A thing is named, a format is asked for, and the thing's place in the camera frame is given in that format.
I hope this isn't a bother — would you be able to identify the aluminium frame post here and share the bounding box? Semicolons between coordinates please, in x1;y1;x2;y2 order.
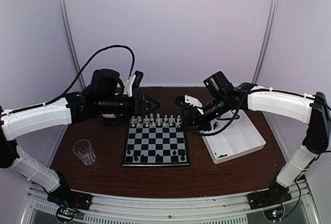
58;0;81;75
252;0;280;84

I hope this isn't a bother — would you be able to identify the white chess bishop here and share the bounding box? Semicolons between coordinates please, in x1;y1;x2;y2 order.
144;115;149;123

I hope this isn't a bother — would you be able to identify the white chess king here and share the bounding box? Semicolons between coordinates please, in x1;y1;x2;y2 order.
156;113;161;123

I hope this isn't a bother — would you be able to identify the black white chessboard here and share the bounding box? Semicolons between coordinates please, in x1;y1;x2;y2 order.
122;115;190;167

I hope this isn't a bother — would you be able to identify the white plastic tray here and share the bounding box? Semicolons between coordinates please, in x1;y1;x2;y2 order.
202;110;266;164

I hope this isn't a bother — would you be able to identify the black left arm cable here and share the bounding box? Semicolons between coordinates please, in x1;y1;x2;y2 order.
43;44;137;106

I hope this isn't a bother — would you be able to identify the front aluminium rail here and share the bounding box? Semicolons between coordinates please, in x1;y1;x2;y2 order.
18;182;321;223

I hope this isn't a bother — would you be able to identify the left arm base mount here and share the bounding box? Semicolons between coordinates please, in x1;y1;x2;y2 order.
46;191;93;223

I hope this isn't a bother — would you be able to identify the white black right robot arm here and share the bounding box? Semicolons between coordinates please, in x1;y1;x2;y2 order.
175;71;330;204

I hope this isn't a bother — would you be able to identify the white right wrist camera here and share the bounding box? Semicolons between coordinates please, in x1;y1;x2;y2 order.
175;95;204;114

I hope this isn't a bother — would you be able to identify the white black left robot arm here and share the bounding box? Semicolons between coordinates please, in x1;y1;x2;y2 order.
1;69;160;205

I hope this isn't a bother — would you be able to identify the clear drinking glass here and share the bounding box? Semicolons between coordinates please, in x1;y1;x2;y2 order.
72;139;96;166

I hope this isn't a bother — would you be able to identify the left aluminium frame post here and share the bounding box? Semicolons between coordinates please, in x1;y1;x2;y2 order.
58;0;81;75

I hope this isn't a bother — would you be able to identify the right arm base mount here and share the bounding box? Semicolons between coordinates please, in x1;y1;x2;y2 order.
247;189;292;222

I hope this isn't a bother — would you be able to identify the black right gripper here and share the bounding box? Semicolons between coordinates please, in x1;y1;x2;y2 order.
180;95;229;132

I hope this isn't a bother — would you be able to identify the right aluminium frame post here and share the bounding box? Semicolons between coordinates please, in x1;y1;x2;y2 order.
252;0;280;84

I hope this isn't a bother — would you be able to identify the floral ceramic plate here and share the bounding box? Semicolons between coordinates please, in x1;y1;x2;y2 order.
100;114;121;121

